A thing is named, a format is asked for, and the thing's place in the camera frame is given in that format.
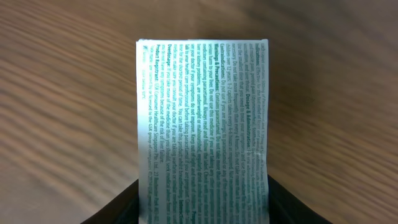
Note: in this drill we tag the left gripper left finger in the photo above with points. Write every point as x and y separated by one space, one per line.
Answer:
123 209

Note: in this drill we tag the white green medicine box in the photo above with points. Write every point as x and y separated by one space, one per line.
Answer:
202 115

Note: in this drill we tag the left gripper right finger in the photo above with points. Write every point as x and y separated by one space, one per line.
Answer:
285 208

